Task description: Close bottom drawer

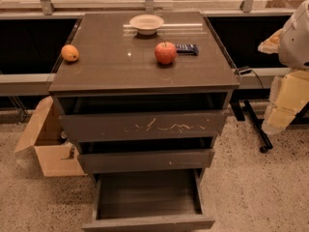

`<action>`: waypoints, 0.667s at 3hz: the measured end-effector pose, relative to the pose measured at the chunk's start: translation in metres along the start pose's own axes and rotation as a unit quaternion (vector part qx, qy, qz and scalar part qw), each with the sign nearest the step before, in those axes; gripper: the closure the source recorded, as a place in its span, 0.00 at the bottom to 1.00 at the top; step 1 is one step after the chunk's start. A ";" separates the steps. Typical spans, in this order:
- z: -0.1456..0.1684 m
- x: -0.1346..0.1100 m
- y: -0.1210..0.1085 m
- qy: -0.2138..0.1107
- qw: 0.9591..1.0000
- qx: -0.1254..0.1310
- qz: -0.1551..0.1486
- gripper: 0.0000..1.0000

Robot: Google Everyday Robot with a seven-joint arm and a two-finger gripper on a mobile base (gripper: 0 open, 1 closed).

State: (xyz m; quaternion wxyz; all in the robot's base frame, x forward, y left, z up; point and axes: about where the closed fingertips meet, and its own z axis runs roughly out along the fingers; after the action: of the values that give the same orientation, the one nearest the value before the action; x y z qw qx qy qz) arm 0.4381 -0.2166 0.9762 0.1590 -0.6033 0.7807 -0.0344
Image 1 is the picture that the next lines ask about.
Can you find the black rolling stand base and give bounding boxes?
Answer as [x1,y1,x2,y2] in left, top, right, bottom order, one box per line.
[230,99,309,154]

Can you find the grey top drawer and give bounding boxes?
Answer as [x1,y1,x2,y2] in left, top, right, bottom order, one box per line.
[59,94,226,142]

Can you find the black power adapter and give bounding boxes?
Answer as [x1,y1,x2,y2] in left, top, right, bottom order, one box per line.
[234,66,252,75]

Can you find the red apple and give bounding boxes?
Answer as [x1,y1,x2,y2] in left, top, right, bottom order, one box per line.
[154,42,177,65]

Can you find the white bowl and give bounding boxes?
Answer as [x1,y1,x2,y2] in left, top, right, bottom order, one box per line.
[129,14,164,35]

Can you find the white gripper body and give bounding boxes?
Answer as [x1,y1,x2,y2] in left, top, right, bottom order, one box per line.
[258,29,282,54]

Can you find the cardboard box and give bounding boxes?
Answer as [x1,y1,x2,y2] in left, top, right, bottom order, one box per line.
[14,97,85,177]

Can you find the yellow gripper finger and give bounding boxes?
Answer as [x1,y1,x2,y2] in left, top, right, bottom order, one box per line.
[262,107,295,135]
[275,71,309,112]

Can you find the blue snack packet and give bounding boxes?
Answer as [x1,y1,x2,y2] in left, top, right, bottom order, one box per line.
[176,43,199,55]

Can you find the grey bottom drawer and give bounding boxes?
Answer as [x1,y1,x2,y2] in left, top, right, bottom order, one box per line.
[82,169,214,232]

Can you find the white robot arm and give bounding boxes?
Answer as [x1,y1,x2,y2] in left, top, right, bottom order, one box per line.
[258,0,309,134]

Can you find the grey drawer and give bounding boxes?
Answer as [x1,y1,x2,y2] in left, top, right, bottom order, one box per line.
[82,169,214,232]
[59,94,226,142]
[78,137,214,174]

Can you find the grey drawer cabinet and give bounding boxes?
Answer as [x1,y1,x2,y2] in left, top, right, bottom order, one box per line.
[47,11,240,186]

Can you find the orange fruit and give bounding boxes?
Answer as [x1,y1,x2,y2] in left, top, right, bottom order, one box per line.
[61,44,79,62]

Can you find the grey middle drawer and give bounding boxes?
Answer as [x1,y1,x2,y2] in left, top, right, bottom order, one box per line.
[78,137,214,174]

